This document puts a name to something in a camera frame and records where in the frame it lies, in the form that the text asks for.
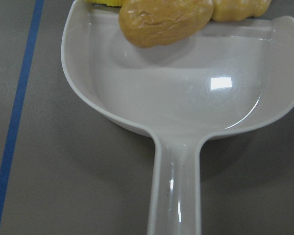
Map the beige plastic dustpan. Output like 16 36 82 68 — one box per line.
61 0 294 235

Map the yellow toy corn cob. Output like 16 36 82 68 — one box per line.
86 0 124 7

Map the yellow toy ginger root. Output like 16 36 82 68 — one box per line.
211 0 271 22

